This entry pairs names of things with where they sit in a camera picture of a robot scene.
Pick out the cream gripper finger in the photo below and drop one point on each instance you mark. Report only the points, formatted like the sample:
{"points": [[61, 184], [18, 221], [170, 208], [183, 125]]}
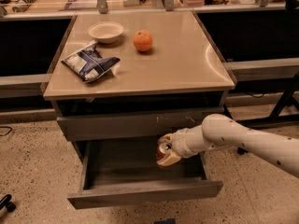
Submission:
{"points": [[167, 159], [166, 139]]}

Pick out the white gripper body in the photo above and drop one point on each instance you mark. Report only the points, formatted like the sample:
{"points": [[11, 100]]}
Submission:
{"points": [[180, 144]]}

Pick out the red coke can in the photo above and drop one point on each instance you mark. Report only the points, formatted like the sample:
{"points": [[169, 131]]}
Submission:
{"points": [[163, 150]]}

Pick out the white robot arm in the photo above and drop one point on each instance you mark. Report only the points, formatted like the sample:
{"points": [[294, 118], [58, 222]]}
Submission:
{"points": [[217, 132]]}

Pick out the closed top drawer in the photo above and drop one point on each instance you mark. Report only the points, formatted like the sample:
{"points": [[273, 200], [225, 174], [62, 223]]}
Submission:
{"points": [[135, 124]]}

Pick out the open middle drawer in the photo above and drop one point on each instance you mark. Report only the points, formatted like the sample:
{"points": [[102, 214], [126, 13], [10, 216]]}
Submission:
{"points": [[124, 172]]}

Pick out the grey drawer cabinet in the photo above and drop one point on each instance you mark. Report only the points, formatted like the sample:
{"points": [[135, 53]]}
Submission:
{"points": [[180, 71]]}

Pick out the orange fruit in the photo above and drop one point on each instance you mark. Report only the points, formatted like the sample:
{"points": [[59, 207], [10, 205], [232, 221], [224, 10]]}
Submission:
{"points": [[142, 40]]}

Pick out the blue white chip bag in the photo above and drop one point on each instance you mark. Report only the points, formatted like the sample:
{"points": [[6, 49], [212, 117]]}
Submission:
{"points": [[89, 64]]}

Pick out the white paper bowl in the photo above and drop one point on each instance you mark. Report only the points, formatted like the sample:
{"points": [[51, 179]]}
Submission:
{"points": [[106, 32]]}

